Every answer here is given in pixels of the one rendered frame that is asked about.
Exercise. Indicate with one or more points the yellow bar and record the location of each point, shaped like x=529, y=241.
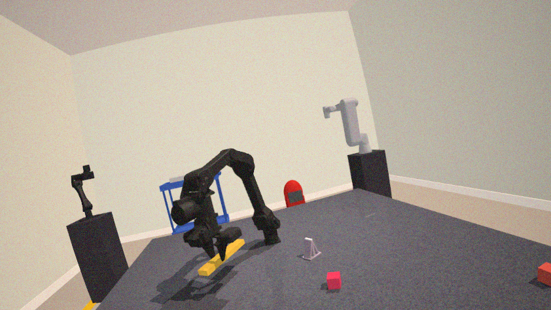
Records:
x=214, y=263

